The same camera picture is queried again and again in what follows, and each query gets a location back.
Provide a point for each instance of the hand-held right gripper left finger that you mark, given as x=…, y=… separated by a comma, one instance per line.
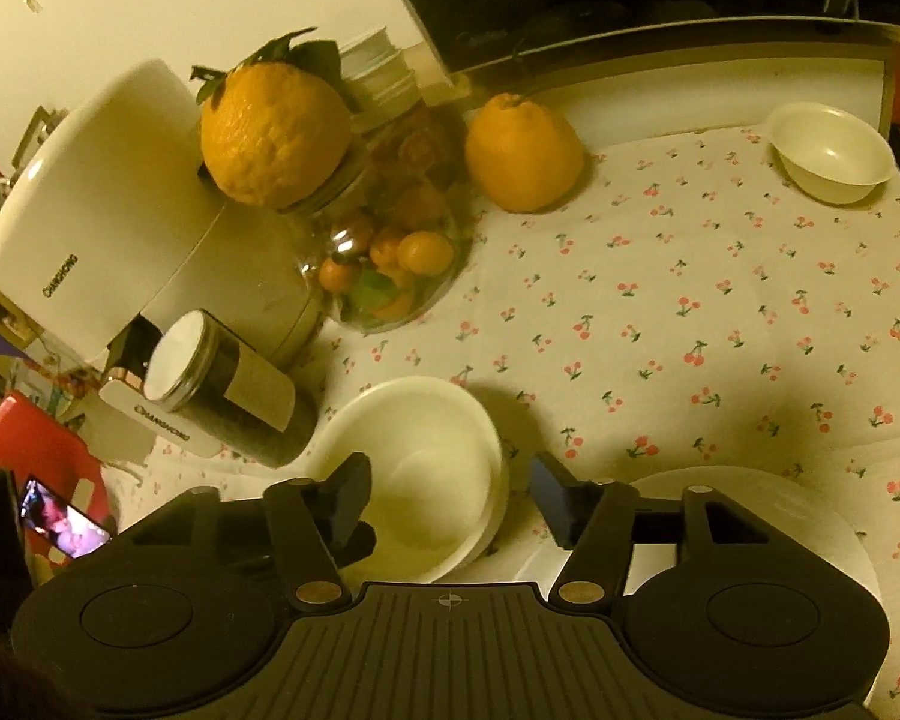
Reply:
x=352, y=502

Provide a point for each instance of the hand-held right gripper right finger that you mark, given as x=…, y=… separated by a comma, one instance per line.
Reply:
x=551, y=499

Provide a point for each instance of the large cream bowl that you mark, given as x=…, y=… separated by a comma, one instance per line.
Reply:
x=505, y=499

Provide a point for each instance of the white bowl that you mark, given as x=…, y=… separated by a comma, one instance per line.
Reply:
x=412, y=480

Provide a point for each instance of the plain white plate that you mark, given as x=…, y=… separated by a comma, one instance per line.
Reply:
x=795, y=517

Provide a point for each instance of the blue patterned plate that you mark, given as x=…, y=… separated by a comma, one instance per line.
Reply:
x=870, y=577

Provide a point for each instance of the dark-filled jar with white lid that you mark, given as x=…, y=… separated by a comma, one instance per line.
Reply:
x=285, y=435

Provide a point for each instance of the glass jar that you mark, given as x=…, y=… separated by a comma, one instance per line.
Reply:
x=412, y=292

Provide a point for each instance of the pile of small oranges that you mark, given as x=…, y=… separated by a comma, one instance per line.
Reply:
x=420, y=251

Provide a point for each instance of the cherry-print tablecloth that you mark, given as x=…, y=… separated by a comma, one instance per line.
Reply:
x=720, y=277

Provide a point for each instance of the smartphone with lit screen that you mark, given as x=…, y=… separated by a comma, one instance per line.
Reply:
x=60, y=521

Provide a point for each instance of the red plastic stool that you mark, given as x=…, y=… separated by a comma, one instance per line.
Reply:
x=30, y=435

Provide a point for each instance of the large orange citrus with leaves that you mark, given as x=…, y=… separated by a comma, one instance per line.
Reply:
x=270, y=135

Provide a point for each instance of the white kitchen appliance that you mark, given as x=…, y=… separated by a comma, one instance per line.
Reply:
x=105, y=165

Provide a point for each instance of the stack of white cups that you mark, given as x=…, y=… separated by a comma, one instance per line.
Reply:
x=379, y=71

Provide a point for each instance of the small cream bowl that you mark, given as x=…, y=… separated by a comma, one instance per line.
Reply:
x=832, y=150

